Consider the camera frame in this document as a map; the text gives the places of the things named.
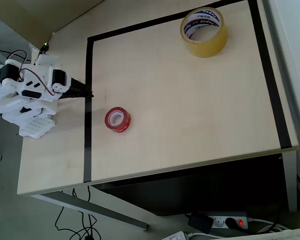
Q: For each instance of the black power adapter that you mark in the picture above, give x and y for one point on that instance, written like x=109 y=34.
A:
x=200 y=222

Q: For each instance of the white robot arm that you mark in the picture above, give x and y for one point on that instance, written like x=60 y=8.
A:
x=5 y=107

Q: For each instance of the black plug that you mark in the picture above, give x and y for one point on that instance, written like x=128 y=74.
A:
x=230 y=222

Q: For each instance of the white power strip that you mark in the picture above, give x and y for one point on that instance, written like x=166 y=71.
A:
x=176 y=236

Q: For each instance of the grey table foot bar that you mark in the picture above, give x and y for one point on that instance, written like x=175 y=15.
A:
x=97 y=208

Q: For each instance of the printed paper sheet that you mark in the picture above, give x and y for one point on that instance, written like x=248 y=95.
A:
x=277 y=235

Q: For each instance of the red tape roll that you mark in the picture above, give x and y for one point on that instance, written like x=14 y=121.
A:
x=123 y=123

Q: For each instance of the black under-table panel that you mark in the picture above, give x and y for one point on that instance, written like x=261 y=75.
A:
x=202 y=190

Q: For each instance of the grey table leg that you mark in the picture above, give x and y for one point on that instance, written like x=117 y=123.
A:
x=291 y=185

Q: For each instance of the grey power strip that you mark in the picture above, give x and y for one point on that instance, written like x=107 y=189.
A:
x=218 y=222

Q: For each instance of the large yellow tape roll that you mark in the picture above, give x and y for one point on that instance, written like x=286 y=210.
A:
x=210 y=48

